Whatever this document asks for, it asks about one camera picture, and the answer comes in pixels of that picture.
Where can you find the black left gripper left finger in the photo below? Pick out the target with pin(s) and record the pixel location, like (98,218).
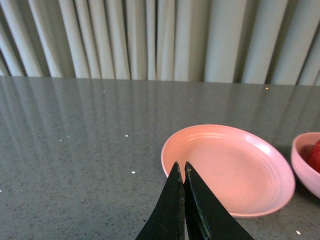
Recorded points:
(167,221)

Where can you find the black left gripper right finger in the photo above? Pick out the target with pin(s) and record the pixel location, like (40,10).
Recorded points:
(206,217)

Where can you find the red yellow apple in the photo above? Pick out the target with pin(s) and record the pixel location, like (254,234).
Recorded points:
(311,155)

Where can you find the pink plate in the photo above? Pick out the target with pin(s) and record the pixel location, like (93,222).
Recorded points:
(249,176)

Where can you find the pink bowl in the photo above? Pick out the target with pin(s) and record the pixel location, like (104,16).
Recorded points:
(302,146)

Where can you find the white pleated curtain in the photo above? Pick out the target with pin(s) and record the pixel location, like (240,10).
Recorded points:
(225,41)

